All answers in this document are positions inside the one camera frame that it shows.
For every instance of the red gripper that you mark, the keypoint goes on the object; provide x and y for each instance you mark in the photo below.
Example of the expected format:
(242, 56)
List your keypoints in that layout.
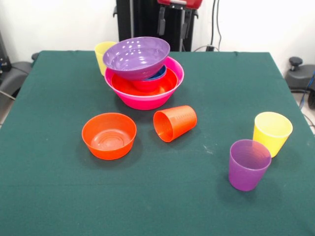
(194, 3)

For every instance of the purple bowl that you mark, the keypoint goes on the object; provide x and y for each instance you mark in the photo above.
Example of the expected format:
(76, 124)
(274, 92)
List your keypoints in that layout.
(135, 59)

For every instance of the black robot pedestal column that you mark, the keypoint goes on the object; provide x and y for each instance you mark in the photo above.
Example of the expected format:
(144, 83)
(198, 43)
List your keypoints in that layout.
(142, 19)

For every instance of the large orange bowl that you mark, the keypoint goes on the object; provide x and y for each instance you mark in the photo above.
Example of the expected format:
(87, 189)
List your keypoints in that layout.
(169, 82)

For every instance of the pale yellow cup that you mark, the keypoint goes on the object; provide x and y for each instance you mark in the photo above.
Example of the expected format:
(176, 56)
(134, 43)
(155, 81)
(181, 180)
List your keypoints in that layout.
(99, 56)

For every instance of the small pink-red bowl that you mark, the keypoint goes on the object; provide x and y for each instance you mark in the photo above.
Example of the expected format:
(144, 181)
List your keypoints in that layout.
(146, 86)

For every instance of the dark green tablecloth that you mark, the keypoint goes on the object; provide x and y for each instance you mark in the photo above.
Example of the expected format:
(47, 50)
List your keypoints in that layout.
(157, 196)

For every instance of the purple cup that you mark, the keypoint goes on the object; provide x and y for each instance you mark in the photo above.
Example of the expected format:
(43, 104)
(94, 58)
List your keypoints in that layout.
(246, 174)

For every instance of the small blue bowl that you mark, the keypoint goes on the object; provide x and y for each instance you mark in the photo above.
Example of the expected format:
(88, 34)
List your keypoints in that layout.
(158, 75)

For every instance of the small orange bowl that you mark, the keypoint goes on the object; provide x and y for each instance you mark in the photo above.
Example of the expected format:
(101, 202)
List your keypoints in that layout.
(109, 151)

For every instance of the bright yellow cup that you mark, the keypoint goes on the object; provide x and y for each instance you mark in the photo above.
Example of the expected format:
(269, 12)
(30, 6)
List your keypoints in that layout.
(270, 137)

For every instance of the large pink bowl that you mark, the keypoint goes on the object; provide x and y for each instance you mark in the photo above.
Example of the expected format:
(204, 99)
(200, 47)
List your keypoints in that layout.
(147, 102)

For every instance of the orange cup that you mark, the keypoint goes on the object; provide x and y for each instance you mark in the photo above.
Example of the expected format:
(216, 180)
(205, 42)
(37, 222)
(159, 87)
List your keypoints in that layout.
(179, 121)

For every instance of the black pedestal foot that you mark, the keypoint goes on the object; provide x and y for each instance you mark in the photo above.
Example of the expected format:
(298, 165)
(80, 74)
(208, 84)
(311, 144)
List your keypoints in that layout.
(14, 73)
(300, 76)

